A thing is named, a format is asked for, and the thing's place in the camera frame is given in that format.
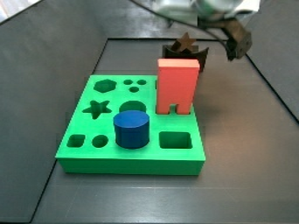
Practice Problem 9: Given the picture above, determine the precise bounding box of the red arch block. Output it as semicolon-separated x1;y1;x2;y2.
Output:
156;59;200;115

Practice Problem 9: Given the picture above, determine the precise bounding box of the brown star prism block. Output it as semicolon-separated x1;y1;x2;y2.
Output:
170;32;196;53

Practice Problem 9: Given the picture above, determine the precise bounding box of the blue cylinder block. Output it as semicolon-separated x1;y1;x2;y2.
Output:
113;110;149;149

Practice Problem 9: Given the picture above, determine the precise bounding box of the black cable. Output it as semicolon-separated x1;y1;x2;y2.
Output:
128;0;230;53

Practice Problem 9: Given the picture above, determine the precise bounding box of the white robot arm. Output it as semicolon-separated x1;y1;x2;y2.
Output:
150;0;260;23

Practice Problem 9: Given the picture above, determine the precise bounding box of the black curved fixture stand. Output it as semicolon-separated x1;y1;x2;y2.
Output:
162;45;209;71

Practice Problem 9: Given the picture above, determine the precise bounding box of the green shape sorter base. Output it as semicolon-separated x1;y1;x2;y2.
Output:
56;74;205;175

